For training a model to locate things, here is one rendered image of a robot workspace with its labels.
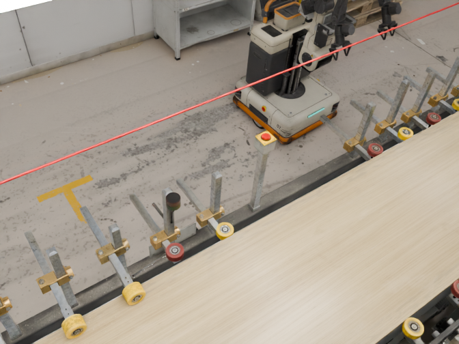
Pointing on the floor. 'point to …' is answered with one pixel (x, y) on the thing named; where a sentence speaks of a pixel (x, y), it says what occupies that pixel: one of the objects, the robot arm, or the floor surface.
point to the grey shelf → (199, 20)
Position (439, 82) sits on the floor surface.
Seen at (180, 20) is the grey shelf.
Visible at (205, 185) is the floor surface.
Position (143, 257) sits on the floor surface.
